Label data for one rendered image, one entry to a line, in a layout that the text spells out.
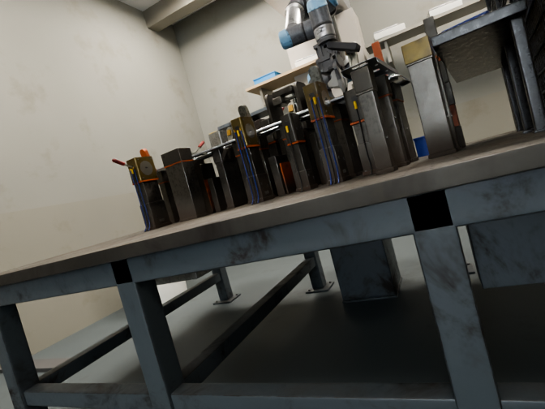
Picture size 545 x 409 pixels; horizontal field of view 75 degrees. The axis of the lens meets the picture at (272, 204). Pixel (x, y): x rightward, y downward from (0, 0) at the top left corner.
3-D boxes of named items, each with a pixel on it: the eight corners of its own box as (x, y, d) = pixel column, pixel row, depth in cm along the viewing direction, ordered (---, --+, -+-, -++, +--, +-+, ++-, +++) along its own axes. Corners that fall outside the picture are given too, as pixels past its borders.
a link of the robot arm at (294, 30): (280, -2, 177) (275, 31, 142) (301, -11, 174) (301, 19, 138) (288, 22, 184) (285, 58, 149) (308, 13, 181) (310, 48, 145)
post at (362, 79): (376, 175, 97) (349, 72, 96) (380, 174, 102) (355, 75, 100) (394, 170, 95) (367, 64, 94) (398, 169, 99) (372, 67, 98)
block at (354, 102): (360, 178, 114) (337, 92, 113) (371, 174, 124) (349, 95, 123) (383, 173, 110) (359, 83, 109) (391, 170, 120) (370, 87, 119)
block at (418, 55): (428, 159, 112) (400, 46, 110) (431, 157, 118) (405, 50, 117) (457, 152, 107) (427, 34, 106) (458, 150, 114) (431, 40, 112)
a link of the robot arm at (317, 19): (327, 0, 136) (323, -10, 128) (334, 28, 136) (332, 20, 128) (307, 9, 138) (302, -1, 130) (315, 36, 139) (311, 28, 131)
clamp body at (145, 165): (140, 234, 175) (119, 161, 173) (161, 227, 187) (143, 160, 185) (151, 230, 170) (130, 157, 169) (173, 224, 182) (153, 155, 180)
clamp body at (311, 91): (323, 188, 120) (296, 87, 118) (336, 183, 130) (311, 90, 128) (341, 183, 116) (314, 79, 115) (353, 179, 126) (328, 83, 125)
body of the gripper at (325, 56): (327, 78, 140) (318, 48, 139) (347, 68, 135) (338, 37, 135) (319, 75, 133) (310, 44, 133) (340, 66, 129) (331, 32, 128)
